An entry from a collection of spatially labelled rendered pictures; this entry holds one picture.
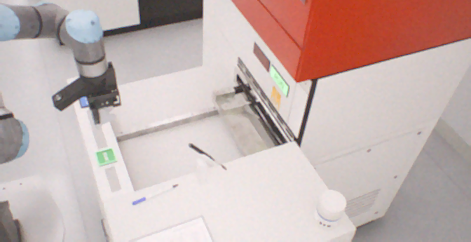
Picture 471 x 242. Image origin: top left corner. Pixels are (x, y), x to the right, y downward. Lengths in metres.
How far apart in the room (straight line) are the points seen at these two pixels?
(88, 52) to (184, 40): 2.38
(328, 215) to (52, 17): 0.84
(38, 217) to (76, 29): 0.67
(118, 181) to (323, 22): 0.73
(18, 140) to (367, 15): 1.02
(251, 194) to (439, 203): 1.64
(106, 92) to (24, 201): 0.52
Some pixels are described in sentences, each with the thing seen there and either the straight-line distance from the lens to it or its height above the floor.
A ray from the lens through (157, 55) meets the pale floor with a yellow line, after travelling 3.31.
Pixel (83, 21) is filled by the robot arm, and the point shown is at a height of 1.46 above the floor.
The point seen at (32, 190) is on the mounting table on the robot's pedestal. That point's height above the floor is 0.82.
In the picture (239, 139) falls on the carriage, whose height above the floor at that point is 0.88.
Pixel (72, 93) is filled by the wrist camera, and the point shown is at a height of 1.26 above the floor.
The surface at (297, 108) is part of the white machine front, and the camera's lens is 1.40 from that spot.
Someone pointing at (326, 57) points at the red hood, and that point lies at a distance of 1.27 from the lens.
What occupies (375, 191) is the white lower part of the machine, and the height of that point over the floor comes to 0.39.
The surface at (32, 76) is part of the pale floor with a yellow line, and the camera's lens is 3.29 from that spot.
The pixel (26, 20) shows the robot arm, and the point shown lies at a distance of 1.08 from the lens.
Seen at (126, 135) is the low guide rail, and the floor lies 0.84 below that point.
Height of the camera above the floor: 2.05
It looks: 45 degrees down
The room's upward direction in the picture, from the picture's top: 6 degrees clockwise
